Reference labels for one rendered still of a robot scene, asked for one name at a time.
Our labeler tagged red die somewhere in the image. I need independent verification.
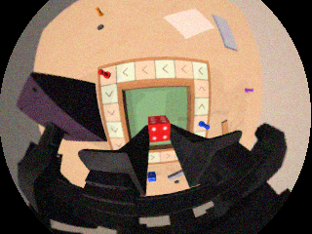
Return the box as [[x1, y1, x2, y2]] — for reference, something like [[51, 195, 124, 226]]
[[148, 116, 171, 143]]

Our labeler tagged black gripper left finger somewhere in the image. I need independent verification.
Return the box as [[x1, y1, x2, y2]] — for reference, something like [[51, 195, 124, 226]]
[[77, 125, 149, 196]]

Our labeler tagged red pawn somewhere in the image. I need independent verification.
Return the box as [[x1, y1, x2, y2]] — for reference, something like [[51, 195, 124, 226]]
[[97, 69, 110, 78]]

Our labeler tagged blue die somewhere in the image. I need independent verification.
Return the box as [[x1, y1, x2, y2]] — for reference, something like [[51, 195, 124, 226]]
[[147, 172, 156, 182]]

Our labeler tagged blue pawn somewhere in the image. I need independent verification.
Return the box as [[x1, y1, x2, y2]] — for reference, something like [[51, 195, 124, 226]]
[[199, 121, 211, 130]]

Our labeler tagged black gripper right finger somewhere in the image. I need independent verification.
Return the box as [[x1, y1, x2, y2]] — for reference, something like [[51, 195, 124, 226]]
[[171, 122, 242, 187]]

